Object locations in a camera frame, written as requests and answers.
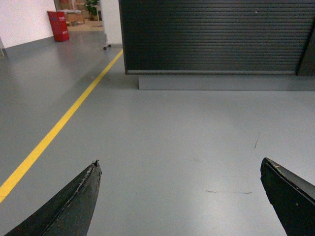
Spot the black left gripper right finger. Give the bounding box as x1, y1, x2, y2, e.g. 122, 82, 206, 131
260, 158, 315, 236

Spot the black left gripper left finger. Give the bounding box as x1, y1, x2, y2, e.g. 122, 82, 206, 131
6, 160, 102, 236

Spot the black slatted checkout counter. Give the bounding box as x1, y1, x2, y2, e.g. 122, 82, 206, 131
119, 0, 315, 91

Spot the red box on floor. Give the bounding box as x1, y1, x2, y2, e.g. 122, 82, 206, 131
47, 11, 70, 42

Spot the white wheeled partition panel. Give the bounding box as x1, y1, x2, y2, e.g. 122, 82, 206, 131
99, 0, 123, 51

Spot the wooden furniture in background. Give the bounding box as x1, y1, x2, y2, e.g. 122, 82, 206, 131
54, 0, 85, 26

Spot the green potted plant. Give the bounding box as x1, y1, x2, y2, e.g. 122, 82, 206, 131
85, 0, 100, 21

